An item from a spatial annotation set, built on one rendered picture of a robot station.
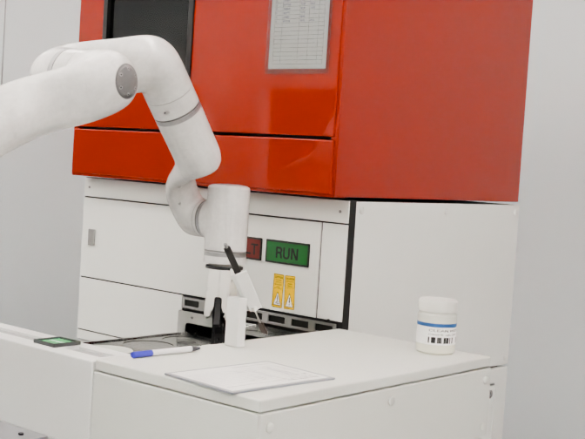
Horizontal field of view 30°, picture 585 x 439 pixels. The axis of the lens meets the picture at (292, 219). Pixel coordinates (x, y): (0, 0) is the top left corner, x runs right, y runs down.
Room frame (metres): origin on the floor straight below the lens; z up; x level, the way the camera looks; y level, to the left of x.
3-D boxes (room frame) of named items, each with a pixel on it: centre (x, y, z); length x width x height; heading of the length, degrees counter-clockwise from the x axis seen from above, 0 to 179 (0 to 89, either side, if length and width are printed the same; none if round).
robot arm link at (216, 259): (2.16, 0.13, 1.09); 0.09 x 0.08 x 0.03; 174
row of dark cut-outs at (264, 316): (2.30, 0.07, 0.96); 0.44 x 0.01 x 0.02; 50
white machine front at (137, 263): (2.43, 0.20, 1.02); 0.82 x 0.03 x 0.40; 50
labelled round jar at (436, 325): (1.95, -0.27, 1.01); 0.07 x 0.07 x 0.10
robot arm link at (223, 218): (2.16, 0.13, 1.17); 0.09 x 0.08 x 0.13; 53
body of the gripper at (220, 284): (2.16, 0.13, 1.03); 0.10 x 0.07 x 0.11; 174
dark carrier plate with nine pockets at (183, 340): (2.13, 0.19, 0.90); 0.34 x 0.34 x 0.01; 50
